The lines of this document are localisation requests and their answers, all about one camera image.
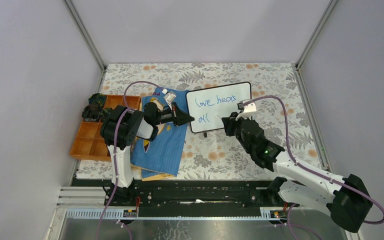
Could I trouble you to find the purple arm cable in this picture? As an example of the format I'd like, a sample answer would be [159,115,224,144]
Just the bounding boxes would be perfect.
[243,95,384,240]
[95,80,163,240]

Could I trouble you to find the dark rolled fabric left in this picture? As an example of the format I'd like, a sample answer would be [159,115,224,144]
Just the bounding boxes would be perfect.
[81,104,101,123]

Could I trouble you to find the wooden compartment tray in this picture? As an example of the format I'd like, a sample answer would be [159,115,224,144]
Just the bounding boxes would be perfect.
[69,95,124,162]

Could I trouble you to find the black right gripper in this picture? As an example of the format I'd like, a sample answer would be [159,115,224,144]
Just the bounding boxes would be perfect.
[222,111,253,154]

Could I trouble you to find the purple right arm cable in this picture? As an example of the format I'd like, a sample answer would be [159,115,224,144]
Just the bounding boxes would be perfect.
[243,95,384,240]

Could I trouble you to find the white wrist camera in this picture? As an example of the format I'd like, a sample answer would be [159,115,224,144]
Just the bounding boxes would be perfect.
[235,100,257,121]
[161,88,177,110]

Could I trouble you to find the black framed whiteboard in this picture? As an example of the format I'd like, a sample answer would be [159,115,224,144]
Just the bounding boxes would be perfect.
[185,81,252,134]

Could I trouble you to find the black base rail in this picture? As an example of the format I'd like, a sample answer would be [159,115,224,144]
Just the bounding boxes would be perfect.
[104,180,287,218]

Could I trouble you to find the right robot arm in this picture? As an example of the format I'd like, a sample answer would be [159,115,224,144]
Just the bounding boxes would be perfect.
[221,112,373,233]

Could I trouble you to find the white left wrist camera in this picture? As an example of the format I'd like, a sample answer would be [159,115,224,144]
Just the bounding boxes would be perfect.
[161,88,177,110]

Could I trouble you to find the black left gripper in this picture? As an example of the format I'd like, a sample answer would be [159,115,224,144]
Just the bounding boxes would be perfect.
[152,101,193,126]

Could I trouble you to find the blue pikachu cloth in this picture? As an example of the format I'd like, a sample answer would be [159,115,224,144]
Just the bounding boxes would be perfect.
[129,86,191,182]

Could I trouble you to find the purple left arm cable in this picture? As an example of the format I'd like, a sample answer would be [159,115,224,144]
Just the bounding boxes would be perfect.
[95,80,163,240]

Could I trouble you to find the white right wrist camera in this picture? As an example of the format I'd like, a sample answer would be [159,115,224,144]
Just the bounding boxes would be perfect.
[235,100,257,121]

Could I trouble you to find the dark rolled fabric middle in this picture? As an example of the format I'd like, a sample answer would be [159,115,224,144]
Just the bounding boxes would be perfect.
[100,107,113,123]

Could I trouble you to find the dark rolled fabric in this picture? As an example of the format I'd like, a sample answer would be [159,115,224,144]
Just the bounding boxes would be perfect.
[81,104,101,123]
[88,93,107,107]
[100,107,113,123]

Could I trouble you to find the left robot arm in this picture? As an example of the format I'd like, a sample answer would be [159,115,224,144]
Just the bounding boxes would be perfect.
[100,102,195,206]

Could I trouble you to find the dark rolled fabric top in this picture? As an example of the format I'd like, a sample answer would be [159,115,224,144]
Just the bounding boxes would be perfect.
[88,93,107,107]

